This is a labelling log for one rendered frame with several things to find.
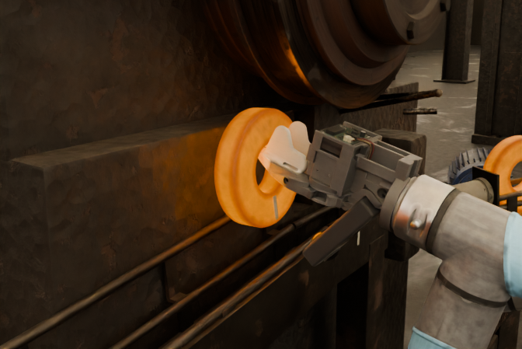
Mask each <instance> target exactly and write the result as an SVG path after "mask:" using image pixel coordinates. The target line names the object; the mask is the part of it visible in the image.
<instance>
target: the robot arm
mask: <svg viewBox="0 0 522 349"><path fill-rule="evenodd" d="M352 128H354V129H355V130H353V129H352ZM366 134H369V135H370V136H368V135H366ZM381 139H382V136H380V135H379V134H375V133H373V132H371V131H368V130H366V129H363V128H362V127H358V126H356V125H354V124H351V123H349V122H346V121H344V122H343V125H341V124H338V125H336V126H333V127H328V128H326V129H323V130H320V131H318V130H315V134H314V137H313V141H312V143H310V142H309V140H308V132H307V128H306V126H305V125H304V124H303V123H301V122H300V121H295V122H293V123H292V124H291V125H290V127H289V128H287V127H285V126H282V125H281V126H278V127H277V128H276V129H275V131H274V133H273V135H272V137H271V139H270V141H269V143H268V145H266V146H265V147H264V148H263V149H262V151H261V152H260V154H259V157H258V159H259V161H260V162H261V163H262V164H263V166H264V167H265V168H266V169H267V170H268V171H269V174H270V175H271V176H272V177H273V178H274V179H275V180H277V181H278V182H279V183H280V184H282V185H283V186H284V187H286V188H287V189H289V190H292V191H293V192H295V193H298V194H301V195H303V196H305V197H307V198H308V199H311V200H313V201H315V202H317V203H320V204H324V205H326V206H329V207H332V208H336V207H338V208H342V209H343V210H344V211H347V210H348V211H347V212H346V213H344V214H343V215H342V216H341V217H340V218H339V219H337V220H336V221H335V222H334V223H333V224H332V225H330V226H329V227H328V228H327V229H326V230H325V231H321V232H318V233H316V234H315V235H314V236H313V238H312V239H311V242H310V244H309V245H308V246H307V247H306V248H305V249H304V250H303V252H302V253H303V255H304V257H305V258H306V259H307V260H308V262H309V263H310V264H311V265H312V266H313V267H315V266H317V265H318V264H320V263H321V262H322V261H330V260H333V259H334V258H336V257H337V255H338V254H339V251H340V247H342V246H343V245H344V244H345V243H347V242H348V241H349V240H350V239H352V238H353V237H354V236H355V235H356V234H357V233H358V232H359V231H360V230H362V229H363V228H364V227H365V226H367V225H368V224H369V223H370V222H372V221H373V220H374V219H375V218H376V217H377V216H379V215H380V218H379V224H380V226H381V227H382V228H383V229H386V230H388V231H389V232H393V233H394V234H395V235H396V236H397V237H399V238H400V239H403V240H405V241H406V242H408V243H411V244H413V245H414V246H417V247H419V248H420V249H422V250H425V251H427V252H428V253H430V254H432V255H434V256H435V257H438V258H440V259H442V263H441V264H440V266H439V267H438V270H437V274H436V276H435V278H434V280H433V283H432V286H431V288H430V291H429V293H428V296H427V297H426V301H425V303H424V305H423V308H422V311H421V313H420V315H419V318H418V320H417V323H416V325H415V326H414V327H413V328H412V331H413V332H412V336H411V339H410V342H409V346H408V349H487V347H488V345H489V342H490V340H491V338H492V335H493V333H494V331H495V329H496V326H497V324H498V322H499V319H500V317H501V315H502V314H503V312H512V311H520V310H522V216H520V215H519V214H518V213H516V212H514V211H513V212H510V211H507V210H505V209H502V208H500V207H497V206H495V205H494V204H490V203H489V202H486V201H484V200H481V199H479V198H477V197H474V196H472V195H470V194H466V193H465V192H463V191H460V190H458V189H457V188H455V187H452V186H450V185H447V184H445V183H442V182H440V181H439V180H435V179H434V178H431V177H429V176H426V175H422V176H420V175H419V174H418V172H419V168H420V165H421V162H422V160H423V158H421V157H419V156H417V155H413V154H412V153H409V152H406V151H404V150H402V149H400V148H396V147H395V146H393V145H390V144H387V143H385V142H383V141H381Z"/></svg>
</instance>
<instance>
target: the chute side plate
mask: <svg viewBox="0 0 522 349"><path fill-rule="evenodd" d="M379 218H380V215H379V216H377V217H376V218H375V219H374V220H373V221H372V222H370V223H369V224H368V225H367V226H365V227H364V228H363V229H362V230H360V244H359V245H357V234H356V235H355V236H354V237H353V238H352V239H350V240H349V241H348V242H347V243H345V244H344V245H343V246H342V247H340V251H339V254H338V255H337V257H336V258H334V259H333V260H330V261H322V262H321V263H320V264H318V265H317V266H315V267H313V266H312V265H311V264H310V263H309V262H308V260H307V259H306V258H305V256H304V255H302V256H301V257H299V258H298V259H297V260H295V261H294V262H293V263H292V264H291V265H290V266H288V267H287V268H285V269H284V270H283V271H281V272H280V273H279V274H278V275H277V276H276V277H274V278H273V279H272V280H270V281H269V282H267V283H266V284H265V285H264V286H262V287H261V288H260V289H259V290H258V291H256V292H255V293H253V294H252V295H251V296H249V297H248V298H247V299H246V300H245V301H244V302H242V303H241V304H240V305H238V306H237V307H235V308H234V309H233V310H232V311H230V313H229V314H227V315H226V316H225V317H223V318H222V319H220V320H219V321H217V322H216V323H215V324H214V325H213V326H211V327H210V328H209V329H208V330H206V331H205V332H203V333H202V334H201V335H200V336H199V337H198V338H196V339H195V340H193V341H192V342H191V343H190V344H188V345H187V346H185V347H184V348H183V349H267V348H268V347H269V346H270V345H271V344H272V343H273V342H274V341H275V340H276V339H277V338H278V337H279V336H280V335H281V334H283V333H284V332H285V331H286V330H287V329H288V328H289V327H290V326H291V325H293V324H294V323H295V322H296V321H297V320H298V319H299V318H300V317H301V316H303V315H304V314H305V313H306V312H307V311H308V310H309V309H310V308H311V307H312V306H313V305H314V304H315V303H316V302H317V301H318V300H319V299H320V298H322V297H323V296H324V295H325V294H326V293H327V292H328V291H329V290H330V289H332V288H333V287H334V286H335V285H336V284H338V283H340V282H341V281H342V280H343V279H345V278H346V277H348V276H349V275H351V274H352V273H353V272H354V271H356V270H357V269H359V268H360V267H362V266H363V265H365V264H366V263H367V262H368V261H369V245H370V243H372V242H373V241H374V240H376V239H377V238H379V237H380V236H382V235H384V234H385V250H386V249H387V248H388V230H386V229H383V228H382V227H381V226H380V224H379Z"/></svg>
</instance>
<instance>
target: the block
mask: <svg viewBox="0 0 522 349"><path fill-rule="evenodd" d="M373 133H375V134H379V135H380V136H382V139H381V141H383V142H385V143H387V144H390V145H393V146H395V147H396V148H400V149H402V150H404V151H406V152H409V153H412V154H413V155H417V156H419V157H421V158H423V160H422V162H421V165H420V168H419V172H418V174H419V175H420V176H422V175H424V174H425V161H426V135H424V134H422V133H419V132H412V131H400V130H392V129H386V128H382V129H380V130H377V131H373ZM419 249H420V248H419V247H417V246H414V245H413V244H411V243H408V242H406V241H405V240H403V239H400V238H399V237H397V236H396V235H395V234H394V233H393V232H389V231H388V248H387V249H386V250H385V258H387V259H390V260H396V261H399V262H406V261H407V260H409V259H410V258H411V257H413V256H414V255H415V254H416V253H418V252H419Z"/></svg>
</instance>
